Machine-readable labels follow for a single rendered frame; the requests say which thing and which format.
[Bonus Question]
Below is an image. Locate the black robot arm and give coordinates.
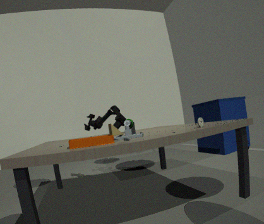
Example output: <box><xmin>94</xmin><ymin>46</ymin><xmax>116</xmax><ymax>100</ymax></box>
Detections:
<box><xmin>92</xmin><ymin>105</ymin><xmax>126</xmax><ymax>129</ymax></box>

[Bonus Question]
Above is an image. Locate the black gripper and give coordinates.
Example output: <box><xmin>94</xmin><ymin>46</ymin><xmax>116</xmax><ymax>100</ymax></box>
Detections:
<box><xmin>84</xmin><ymin>114</ymin><xmax>95</xmax><ymax>131</ymax></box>

